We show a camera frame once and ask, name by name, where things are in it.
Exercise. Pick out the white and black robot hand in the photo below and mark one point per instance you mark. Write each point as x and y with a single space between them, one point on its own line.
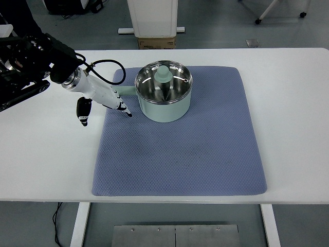
102 94

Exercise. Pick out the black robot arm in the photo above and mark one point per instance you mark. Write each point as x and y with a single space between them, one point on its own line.
30 56

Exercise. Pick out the glass lid with green knob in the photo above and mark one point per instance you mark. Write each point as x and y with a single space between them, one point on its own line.
146 82

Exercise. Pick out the brown cardboard box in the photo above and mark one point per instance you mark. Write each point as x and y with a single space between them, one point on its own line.
156 43

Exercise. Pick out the black equipment case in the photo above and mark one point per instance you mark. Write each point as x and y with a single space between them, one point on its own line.
66 6

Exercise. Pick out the blue quilted mat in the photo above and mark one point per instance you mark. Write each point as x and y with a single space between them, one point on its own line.
180 167

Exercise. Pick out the white side table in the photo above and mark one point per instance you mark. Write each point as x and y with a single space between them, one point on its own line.
5 30

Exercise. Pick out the person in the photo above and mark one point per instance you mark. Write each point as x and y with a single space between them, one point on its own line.
15 13

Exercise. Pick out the white table leg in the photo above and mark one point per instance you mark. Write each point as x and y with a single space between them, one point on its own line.
271 226
79 226

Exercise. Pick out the grey floor outlet cover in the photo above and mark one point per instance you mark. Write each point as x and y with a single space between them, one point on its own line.
252 43

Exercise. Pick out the white pedestal cabinet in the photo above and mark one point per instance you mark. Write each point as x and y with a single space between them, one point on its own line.
154 18

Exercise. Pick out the white frame with black casters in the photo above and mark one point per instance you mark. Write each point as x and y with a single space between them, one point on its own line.
267 9

